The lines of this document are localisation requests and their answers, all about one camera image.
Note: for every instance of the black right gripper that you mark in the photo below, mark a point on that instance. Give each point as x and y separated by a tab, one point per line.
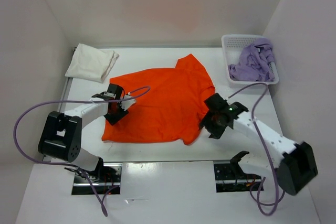
216	132

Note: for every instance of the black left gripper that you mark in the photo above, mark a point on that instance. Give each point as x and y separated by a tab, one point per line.
113	119

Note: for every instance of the orange t shirt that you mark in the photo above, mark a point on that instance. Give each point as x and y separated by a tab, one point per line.
171	110

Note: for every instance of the white t shirt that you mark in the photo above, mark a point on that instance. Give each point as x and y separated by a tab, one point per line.
91	64

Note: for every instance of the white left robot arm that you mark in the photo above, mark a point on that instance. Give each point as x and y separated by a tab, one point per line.
62	133

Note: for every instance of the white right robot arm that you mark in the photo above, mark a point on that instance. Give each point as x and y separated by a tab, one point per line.
292	164

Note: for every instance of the lavender t shirt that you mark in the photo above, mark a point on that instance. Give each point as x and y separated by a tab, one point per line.
253	65

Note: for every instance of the white plastic laundry basket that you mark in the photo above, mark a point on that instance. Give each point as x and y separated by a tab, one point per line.
232	46

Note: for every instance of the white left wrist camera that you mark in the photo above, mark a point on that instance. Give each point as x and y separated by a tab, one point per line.
127	102

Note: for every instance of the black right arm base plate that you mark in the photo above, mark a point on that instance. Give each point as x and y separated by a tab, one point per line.
227	181

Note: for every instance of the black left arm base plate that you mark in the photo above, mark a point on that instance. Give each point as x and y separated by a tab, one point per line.
109	183

